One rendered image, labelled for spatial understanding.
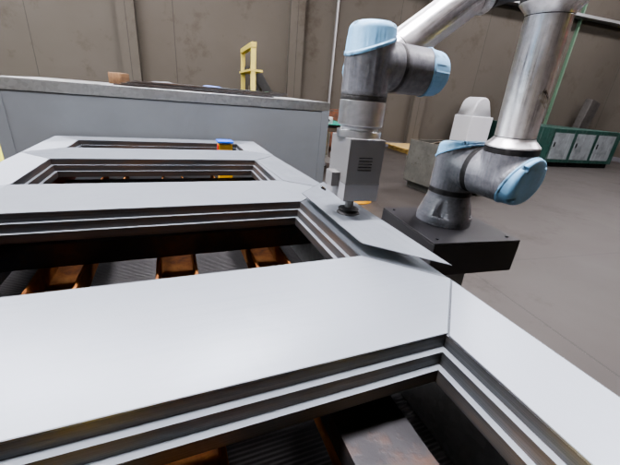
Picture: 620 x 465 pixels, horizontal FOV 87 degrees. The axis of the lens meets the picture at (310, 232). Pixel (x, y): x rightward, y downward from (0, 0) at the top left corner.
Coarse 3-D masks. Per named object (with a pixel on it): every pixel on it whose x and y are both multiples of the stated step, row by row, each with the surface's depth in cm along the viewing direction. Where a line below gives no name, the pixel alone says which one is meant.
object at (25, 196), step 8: (40, 184) 68; (48, 184) 68; (56, 184) 69; (0, 192) 62; (8, 192) 62; (16, 192) 62; (24, 192) 63; (32, 192) 63; (40, 192) 63; (0, 200) 58; (8, 200) 58; (16, 200) 58; (24, 200) 59; (32, 200) 59; (0, 208) 55; (8, 208) 55; (16, 208) 55; (24, 208) 56
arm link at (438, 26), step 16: (448, 0) 66; (464, 0) 66; (480, 0) 68; (496, 0) 69; (512, 0) 70; (416, 16) 66; (432, 16) 65; (448, 16) 66; (464, 16) 68; (400, 32) 64; (416, 32) 64; (432, 32) 65; (448, 32) 68
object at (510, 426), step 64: (384, 256) 50; (256, 384) 27; (320, 384) 29; (384, 384) 31; (448, 384) 32; (0, 448) 21; (64, 448) 22; (128, 448) 24; (192, 448) 25; (512, 448) 26
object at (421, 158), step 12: (420, 144) 423; (432, 144) 406; (408, 156) 444; (420, 156) 425; (432, 156) 408; (408, 168) 446; (420, 168) 428; (432, 168) 411; (408, 180) 450; (420, 180) 430
